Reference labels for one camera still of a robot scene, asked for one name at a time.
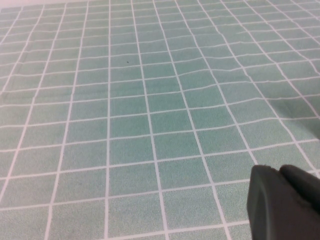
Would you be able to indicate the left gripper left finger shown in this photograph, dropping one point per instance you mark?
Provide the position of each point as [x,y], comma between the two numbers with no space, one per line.
[270,212]

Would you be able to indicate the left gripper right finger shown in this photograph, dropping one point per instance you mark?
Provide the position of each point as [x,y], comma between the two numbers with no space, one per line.
[302,185]

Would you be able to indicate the green white checked tablecloth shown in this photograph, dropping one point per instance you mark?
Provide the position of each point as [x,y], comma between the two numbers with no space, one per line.
[125,125]

